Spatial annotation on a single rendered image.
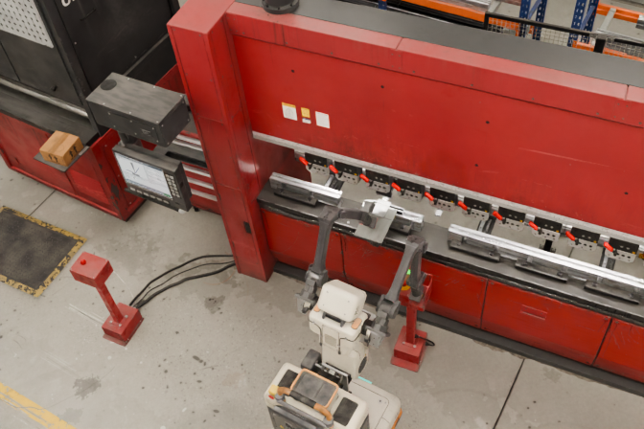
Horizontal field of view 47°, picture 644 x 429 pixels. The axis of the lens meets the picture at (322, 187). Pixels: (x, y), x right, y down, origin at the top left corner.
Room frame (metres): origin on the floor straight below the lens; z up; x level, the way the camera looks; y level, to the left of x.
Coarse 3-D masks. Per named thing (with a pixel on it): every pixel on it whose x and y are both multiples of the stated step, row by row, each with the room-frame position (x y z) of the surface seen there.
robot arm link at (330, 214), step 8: (328, 208) 2.48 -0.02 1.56; (336, 208) 2.48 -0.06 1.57; (320, 216) 2.42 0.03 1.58; (328, 216) 2.42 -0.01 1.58; (336, 216) 2.43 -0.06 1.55; (320, 224) 2.40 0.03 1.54; (328, 224) 2.38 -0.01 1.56; (320, 232) 2.38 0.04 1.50; (328, 232) 2.38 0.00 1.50; (320, 240) 2.35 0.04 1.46; (328, 240) 2.37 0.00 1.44; (320, 248) 2.33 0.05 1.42; (320, 256) 2.31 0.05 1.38; (312, 264) 2.33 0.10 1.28; (320, 264) 2.29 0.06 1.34; (320, 272) 2.27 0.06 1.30; (320, 280) 2.24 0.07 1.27
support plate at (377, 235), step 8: (376, 216) 2.83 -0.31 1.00; (384, 216) 2.82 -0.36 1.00; (392, 216) 2.82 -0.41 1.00; (376, 224) 2.77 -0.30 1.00; (384, 224) 2.76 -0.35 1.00; (360, 232) 2.73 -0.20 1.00; (368, 232) 2.72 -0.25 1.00; (376, 232) 2.71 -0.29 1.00; (384, 232) 2.71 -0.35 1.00; (376, 240) 2.65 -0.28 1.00
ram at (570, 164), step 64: (256, 64) 3.24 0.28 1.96; (320, 64) 3.04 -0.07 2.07; (256, 128) 3.28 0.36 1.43; (320, 128) 3.06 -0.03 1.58; (384, 128) 2.87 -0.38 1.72; (448, 128) 2.69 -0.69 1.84; (512, 128) 2.54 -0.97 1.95; (576, 128) 2.39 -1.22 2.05; (640, 128) 2.26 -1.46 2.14; (512, 192) 2.51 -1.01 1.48; (576, 192) 2.35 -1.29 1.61; (640, 192) 2.21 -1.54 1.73
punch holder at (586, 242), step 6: (576, 228) 2.33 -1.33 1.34; (576, 234) 2.32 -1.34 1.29; (582, 234) 2.31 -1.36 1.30; (588, 234) 2.29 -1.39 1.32; (594, 234) 2.28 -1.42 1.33; (600, 234) 2.27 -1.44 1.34; (570, 240) 2.33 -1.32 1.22; (582, 240) 2.30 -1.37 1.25; (588, 240) 2.29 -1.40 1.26; (594, 240) 2.28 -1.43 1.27; (576, 246) 2.31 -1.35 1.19; (582, 246) 2.30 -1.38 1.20; (588, 246) 2.28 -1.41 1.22; (594, 246) 2.27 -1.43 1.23
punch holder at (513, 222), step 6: (498, 210) 2.53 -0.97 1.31; (504, 210) 2.52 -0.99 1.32; (510, 210) 2.50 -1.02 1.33; (504, 216) 2.52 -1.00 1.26; (510, 216) 2.50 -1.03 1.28; (516, 216) 2.49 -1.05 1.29; (522, 216) 2.47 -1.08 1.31; (498, 222) 2.53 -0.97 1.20; (510, 222) 2.50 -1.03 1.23; (516, 222) 2.48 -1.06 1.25; (522, 222) 2.47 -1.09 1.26; (510, 228) 2.49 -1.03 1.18; (516, 228) 2.48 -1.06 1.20; (522, 228) 2.47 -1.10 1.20
